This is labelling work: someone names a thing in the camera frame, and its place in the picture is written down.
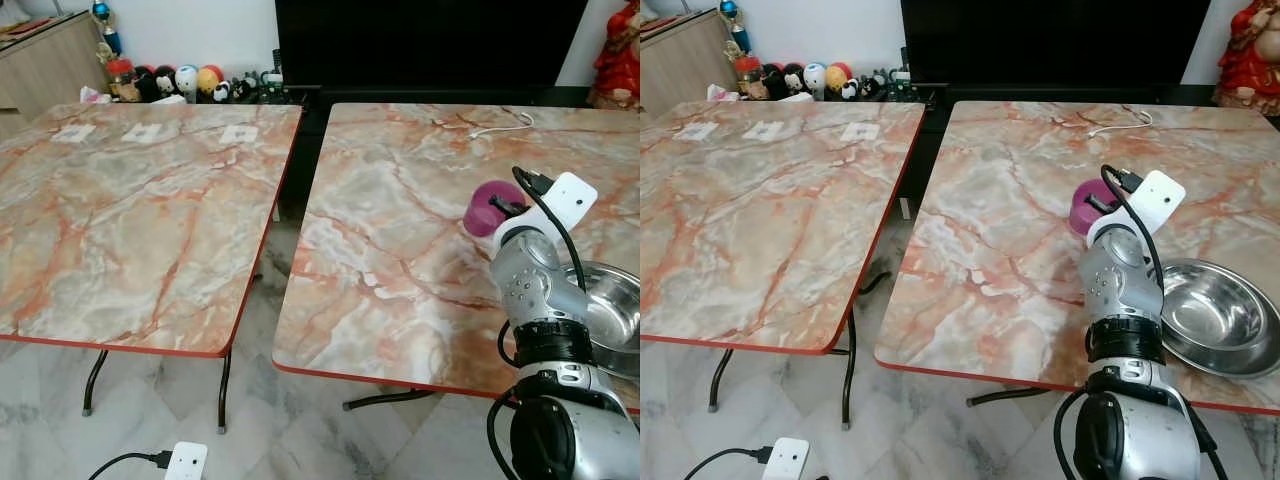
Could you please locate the red gold statue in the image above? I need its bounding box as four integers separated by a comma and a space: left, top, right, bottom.
588, 0, 641, 110
1212, 0, 1280, 117

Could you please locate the red lidded jar figure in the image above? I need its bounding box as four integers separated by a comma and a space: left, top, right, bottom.
734, 55, 764, 100
107, 58, 140, 104

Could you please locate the wooden cabinet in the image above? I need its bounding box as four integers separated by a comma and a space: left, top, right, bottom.
640, 9, 738, 107
0, 10, 108, 113

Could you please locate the marble pattern folding table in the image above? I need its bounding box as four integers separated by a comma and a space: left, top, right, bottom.
640, 98, 927, 430
271, 102, 641, 414
874, 100, 1280, 417
0, 100, 304, 434

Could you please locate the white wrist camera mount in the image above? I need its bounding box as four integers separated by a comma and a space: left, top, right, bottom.
1090, 170, 1187, 243
761, 437, 810, 480
516, 172, 599, 243
164, 441, 209, 480

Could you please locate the white cable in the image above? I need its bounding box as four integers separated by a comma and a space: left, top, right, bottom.
469, 111, 536, 140
1087, 109, 1154, 139

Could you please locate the black television stand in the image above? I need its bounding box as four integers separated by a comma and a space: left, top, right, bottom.
912, 82, 1216, 109

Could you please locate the blue gold trophy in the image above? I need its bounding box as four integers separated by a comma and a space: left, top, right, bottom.
91, 0, 124, 63
719, 0, 752, 58

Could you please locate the stainless steel bowl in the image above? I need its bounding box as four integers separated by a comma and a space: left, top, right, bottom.
1158, 258, 1280, 380
558, 262, 641, 380

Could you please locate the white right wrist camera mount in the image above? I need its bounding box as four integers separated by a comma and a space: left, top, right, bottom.
516, 172, 599, 243
1090, 170, 1187, 243

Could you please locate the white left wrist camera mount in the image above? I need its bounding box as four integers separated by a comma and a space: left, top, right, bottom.
164, 441, 209, 480
761, 437, 810, 480

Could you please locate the purple plastic cup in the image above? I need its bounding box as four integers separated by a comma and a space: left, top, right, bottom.
1068, 178, 1121, 237
463, 180, 522, 238

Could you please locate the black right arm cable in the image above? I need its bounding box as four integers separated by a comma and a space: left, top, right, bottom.
1100, 164, 1167, 293
512, 166, 589, 296

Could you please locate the black mouse toy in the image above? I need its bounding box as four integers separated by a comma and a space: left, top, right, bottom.
762, 62, 807, 100
135, 65, 179, 104

